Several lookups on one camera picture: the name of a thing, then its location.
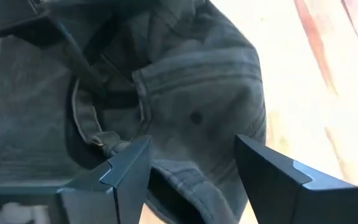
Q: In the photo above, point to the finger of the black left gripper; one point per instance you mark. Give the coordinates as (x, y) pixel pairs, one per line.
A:
(39, 31)

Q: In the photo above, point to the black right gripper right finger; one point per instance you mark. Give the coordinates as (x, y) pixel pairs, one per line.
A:
(278, 186)

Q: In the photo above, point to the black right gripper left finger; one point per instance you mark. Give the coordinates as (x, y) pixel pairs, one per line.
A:
(126, 174)

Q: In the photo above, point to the dark grey baseball cap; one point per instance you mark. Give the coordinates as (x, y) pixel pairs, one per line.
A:
(197, 93)

